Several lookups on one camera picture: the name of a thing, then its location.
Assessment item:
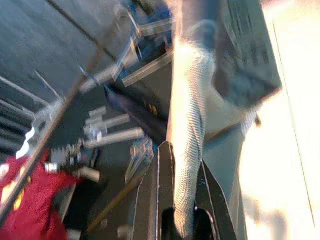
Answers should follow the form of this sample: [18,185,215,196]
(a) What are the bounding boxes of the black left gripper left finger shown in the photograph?
[129,140,177,240]

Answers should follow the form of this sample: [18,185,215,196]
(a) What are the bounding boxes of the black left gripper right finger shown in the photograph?
[193,158,238,240]

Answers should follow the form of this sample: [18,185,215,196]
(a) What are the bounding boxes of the grey garment with printed band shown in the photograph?
[166,0,285,240]

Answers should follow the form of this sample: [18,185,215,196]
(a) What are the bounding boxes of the navy shirt with gold print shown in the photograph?
[103,83,173,151]

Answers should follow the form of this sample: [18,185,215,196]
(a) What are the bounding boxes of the red cloth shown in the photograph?
[0,149,83,240]

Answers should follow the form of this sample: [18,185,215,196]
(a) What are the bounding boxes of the blue bag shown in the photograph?
[136,0,176,55]

